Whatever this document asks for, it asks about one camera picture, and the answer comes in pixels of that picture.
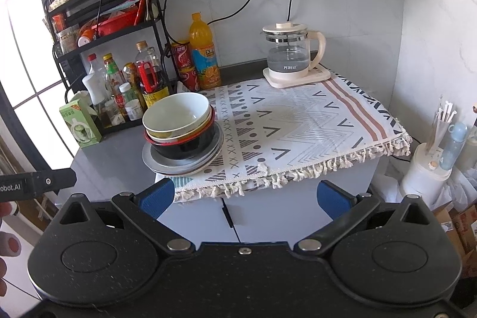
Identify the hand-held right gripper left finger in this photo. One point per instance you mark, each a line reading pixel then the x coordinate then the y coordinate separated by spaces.
pixel 156 198

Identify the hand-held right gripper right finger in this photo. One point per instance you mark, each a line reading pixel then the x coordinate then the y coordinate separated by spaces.
pixel 333 198

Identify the white plate with flower print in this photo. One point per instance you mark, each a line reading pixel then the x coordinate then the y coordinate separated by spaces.
pixel 175 172

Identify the red and black bowl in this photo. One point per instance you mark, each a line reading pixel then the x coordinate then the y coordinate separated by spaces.
pixel 186 150

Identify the cream bowl with olive pattern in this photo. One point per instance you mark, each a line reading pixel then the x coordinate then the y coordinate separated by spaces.
pixel 166 136
pixel 175 113

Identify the person's left hand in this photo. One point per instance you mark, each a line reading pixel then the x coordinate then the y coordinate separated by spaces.
pixel 9 245

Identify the green carton box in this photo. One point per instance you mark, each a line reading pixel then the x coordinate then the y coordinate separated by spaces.
pixel 80 126

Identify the patterned tasselled table cloth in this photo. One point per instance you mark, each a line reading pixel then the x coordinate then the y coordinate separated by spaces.
pixel 298 124

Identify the small white jar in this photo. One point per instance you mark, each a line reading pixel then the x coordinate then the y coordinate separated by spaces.
pixel 133 111

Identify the white round appliance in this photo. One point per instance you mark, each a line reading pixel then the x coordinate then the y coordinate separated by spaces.
pixel 425 180

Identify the glass spice jar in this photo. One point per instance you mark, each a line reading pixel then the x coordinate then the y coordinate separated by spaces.
pixel 111 115

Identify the white bottle with red cap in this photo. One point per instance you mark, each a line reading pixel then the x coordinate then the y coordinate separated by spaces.
pixel 93 87

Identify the white plastic bag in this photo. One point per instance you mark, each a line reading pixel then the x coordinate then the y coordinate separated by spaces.
pixel 462 189

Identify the bundle of white straws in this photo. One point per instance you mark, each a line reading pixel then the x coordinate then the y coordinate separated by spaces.
pixel 441 124

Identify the cardboard box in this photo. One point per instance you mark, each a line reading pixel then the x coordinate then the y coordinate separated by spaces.
pixel 462 228

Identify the sauce bottle with green label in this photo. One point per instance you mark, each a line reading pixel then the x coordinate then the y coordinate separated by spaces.
pixel 111 74

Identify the orange juice bottle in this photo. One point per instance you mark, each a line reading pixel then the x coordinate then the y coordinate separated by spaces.
pixel 205 68

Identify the glass electric kettle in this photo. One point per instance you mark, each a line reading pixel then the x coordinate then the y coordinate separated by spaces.
pixel 289 61

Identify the glass jar of nuts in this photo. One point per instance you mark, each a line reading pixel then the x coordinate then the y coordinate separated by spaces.
pixel 69 38

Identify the red plastic basket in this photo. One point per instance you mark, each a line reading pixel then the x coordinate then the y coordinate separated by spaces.
pixel 115 23

